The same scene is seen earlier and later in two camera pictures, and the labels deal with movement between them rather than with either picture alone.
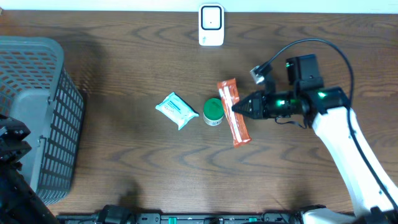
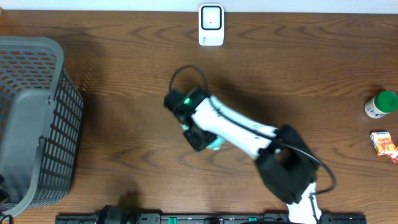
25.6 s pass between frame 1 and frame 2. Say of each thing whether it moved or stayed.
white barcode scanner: stayed
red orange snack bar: moved
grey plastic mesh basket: stayed
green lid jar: moved
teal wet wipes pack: moved
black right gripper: moved
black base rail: stayed
